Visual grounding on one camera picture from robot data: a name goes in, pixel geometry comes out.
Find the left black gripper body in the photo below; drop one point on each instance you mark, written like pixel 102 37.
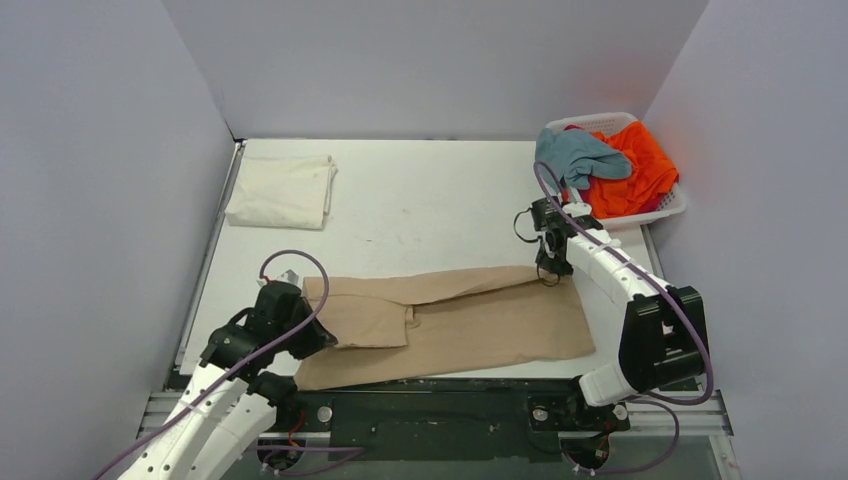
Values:
pixel 308 329

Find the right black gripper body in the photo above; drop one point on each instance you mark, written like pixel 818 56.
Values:
pixel 549 253

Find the tan t shirt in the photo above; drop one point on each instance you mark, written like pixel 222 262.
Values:
pixel 441 323

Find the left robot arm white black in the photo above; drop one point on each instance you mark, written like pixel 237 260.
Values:
pixel 232 396

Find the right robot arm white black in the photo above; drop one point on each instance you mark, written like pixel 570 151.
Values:
pixel 663 338

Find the blue grey t shirt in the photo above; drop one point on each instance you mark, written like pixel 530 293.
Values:
pixel 577 157

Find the folded cream t shirt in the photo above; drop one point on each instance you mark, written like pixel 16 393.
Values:
pixel 287 193

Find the white plastic laundry basket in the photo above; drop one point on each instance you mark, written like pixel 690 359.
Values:
pixel 650 193

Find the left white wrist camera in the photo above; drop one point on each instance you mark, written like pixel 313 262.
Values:
pixel 289 276

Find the aluminium rail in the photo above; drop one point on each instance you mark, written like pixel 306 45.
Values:
pixel 709 419

